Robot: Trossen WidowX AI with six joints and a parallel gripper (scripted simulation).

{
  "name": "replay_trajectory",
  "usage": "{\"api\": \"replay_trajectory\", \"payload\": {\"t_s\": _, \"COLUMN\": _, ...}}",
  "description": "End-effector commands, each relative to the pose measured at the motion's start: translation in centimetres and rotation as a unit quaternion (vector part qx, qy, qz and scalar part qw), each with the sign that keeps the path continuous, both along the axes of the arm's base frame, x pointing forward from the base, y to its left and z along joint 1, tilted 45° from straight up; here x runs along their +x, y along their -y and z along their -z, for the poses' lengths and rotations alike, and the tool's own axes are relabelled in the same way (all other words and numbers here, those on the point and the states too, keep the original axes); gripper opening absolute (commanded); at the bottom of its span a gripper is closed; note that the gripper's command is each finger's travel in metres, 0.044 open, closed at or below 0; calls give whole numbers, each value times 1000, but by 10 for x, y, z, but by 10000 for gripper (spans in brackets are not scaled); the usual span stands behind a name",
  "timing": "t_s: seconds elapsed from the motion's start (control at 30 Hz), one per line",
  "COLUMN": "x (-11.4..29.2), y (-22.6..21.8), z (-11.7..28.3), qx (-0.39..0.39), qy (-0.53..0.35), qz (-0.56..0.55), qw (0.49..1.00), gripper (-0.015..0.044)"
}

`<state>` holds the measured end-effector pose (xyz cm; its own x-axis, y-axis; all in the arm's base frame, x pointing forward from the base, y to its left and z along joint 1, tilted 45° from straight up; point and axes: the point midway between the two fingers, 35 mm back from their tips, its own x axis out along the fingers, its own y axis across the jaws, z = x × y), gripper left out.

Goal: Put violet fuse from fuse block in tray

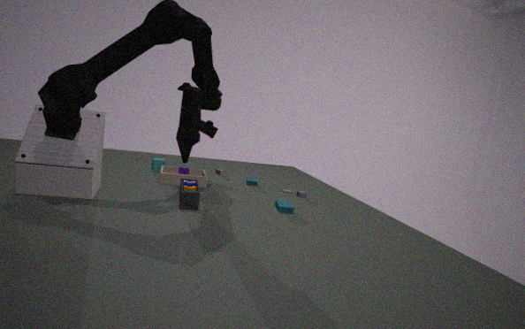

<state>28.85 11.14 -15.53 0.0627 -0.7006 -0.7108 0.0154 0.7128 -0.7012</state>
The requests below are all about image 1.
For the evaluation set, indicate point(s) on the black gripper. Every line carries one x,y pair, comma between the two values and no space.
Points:
186,135

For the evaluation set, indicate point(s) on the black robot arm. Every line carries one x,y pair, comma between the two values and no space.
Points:
72,87

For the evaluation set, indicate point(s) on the beige square tray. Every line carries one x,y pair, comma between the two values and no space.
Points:
170,175

